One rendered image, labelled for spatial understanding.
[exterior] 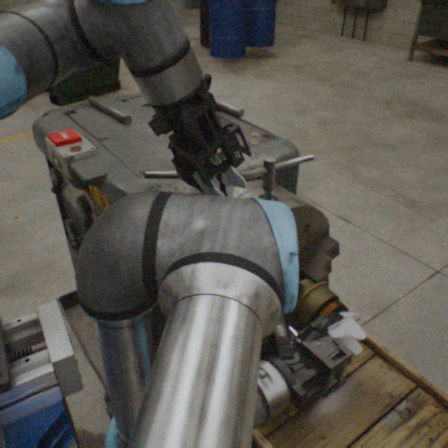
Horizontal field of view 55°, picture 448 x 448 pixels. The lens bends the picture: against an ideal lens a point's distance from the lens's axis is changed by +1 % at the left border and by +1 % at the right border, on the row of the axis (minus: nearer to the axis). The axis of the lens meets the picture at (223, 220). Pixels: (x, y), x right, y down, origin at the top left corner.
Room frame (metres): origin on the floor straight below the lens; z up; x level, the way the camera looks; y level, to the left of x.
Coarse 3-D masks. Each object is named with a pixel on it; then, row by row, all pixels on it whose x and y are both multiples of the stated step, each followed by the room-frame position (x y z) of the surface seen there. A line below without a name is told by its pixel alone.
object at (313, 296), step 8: (304, 280) 0.61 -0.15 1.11; (304, 288) 0.59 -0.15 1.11; (312, 288) 0.57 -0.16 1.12; (320, 288) 0.58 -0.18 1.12; (328, 288) 0.59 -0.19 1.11; (304, 296) 0.56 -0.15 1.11; (312, 296) 0.56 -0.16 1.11; (320, 296) 0.56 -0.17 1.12; (328, 296) 0.56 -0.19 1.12; (336, 296) 0.57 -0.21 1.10; (296, 304) 0.56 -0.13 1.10; (304, 304) 0.55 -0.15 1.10; (312, 304) 0.55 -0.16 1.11; (320, 304) 0.55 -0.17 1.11; (328, 304) 0.55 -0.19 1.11; (336, 304) 0.55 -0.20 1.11; (296, 312) 0.56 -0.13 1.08; (304, 312) 0.55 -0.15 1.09; (312, 312) 0.54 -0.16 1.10; (320, 312) 0.54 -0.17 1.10; (328, 312) 0.53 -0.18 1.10; (344, 312) 0.55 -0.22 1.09; (296, 320) 0.57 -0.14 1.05; (304, 320) 0.54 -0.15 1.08; (312, 320) 0.54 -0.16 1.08
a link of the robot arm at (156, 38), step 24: (96, 0) 0.45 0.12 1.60; (120, 0) 0.44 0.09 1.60; (144, 0) 0.45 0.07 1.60; (168, 0) 0.48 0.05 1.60; (96, 24) 0.45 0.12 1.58; (120, 24) 0.45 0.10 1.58; (144, 24) 0.45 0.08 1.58; (168, 24) 0.47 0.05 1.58; (96, 48) 0.46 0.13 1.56; (120, 48) 0.46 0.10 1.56; (144, 48) 0.46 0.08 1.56; (168, 48) 0.46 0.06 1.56; (144, 72) 0.46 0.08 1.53
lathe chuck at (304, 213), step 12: (252, 192) 0.72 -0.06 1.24; (276, 192) 0.73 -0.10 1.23; (288, 192) 0.75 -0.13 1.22; (288, 204) 0.68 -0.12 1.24; (300, 204) 0.69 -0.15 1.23; (300, 216) 0.69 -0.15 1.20; (312, 216) 0.71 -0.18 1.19; (324, 216) 0.73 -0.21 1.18; (300, 228) 0.69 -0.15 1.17; (312, 228) 0.71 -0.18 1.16; (324, 228) 0.73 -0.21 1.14; (300, 240) 0.69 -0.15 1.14; (312, 240) 0.71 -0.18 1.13
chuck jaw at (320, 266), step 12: (324, 240) 0.71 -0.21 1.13; (300, 252) 0.69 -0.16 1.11; (312, 252) 0.68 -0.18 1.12; (324, 252) 0.68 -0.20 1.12; (336, 252) 0.70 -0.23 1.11; (300, 264) 0.66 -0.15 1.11; (312, 264) 0.65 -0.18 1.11; (324, 264) 0.65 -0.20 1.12; (300, 276) 0.65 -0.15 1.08; (312, 276) 0.62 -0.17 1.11; (324, 276) 0.62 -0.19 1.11
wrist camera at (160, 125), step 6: (150, 120) 0.59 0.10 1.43; (156, 120) 0.55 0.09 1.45; (162, 120) 0.53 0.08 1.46; (168, 120) 0.52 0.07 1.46; (174, 120) 0.52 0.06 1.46; (150, 126) 0.60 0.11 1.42; (156, 126) 0.57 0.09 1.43; (162, 126) 0.54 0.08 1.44; (168, 126) 0.52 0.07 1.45; (174, 126) 0.51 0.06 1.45; (156, 132) 0.59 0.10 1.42; (162, 132) 0.56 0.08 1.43; (168, 132) 0.59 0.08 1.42
